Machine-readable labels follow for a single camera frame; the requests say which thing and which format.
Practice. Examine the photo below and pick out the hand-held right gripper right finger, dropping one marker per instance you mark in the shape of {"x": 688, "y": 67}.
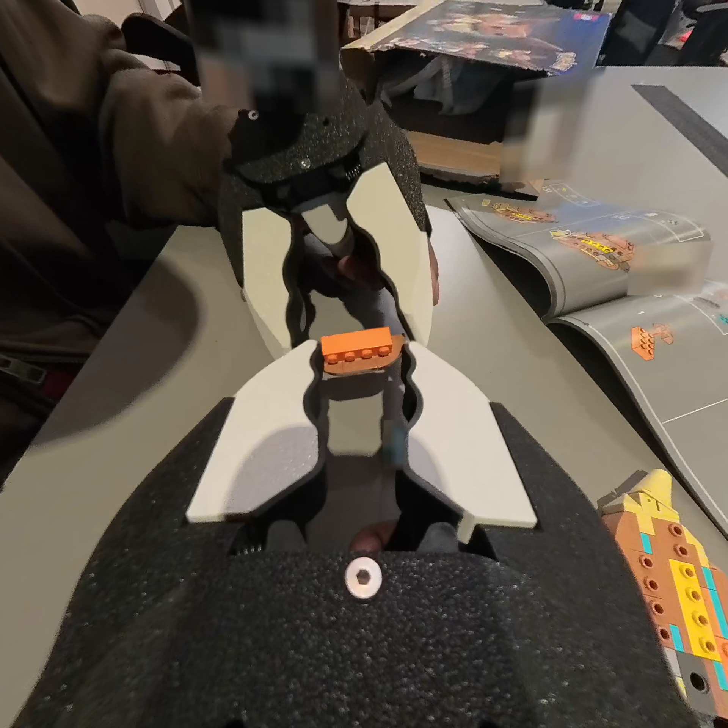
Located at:
{"x": 460, "y": 449}

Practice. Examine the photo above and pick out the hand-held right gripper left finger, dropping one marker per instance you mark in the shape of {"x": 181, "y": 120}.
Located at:
{"x": 267, "y": 432}

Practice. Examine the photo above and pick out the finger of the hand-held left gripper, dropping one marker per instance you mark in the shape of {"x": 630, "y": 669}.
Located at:
{"x": 264, "y": 267}
{"x": 401, "y": 239}

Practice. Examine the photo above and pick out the orange brown toy brick assembly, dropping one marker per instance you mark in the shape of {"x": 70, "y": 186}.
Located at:
{"x": 355, "y": 344}

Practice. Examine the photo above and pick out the grey instruction booklet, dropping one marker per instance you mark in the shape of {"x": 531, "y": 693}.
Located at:
{"x": 569, "y": 278}

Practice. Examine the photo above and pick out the person's left forearm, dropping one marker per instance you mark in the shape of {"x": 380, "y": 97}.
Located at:
{"x": 170, "y": 148}

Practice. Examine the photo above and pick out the grey desk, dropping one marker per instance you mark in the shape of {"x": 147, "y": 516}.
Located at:
{"x": 512, "y": 369}

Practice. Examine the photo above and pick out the person's left hand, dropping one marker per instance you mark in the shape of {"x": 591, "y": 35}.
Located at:
{"x": 352, "y": 270}

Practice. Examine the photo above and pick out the clear plastic bag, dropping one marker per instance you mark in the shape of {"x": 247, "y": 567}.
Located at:
{"x": 449, "y": 85}

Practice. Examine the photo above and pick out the printed cardboard toy box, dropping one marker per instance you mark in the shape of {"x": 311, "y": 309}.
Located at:
{"x": 455, "y": 34}

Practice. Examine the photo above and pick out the person's brown hoodie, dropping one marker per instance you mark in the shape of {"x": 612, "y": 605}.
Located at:
{"x": 45, "y": 227}

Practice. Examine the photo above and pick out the brown yellow toy brick model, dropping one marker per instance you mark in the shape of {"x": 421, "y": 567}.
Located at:
{"x": 677, "y": 574}

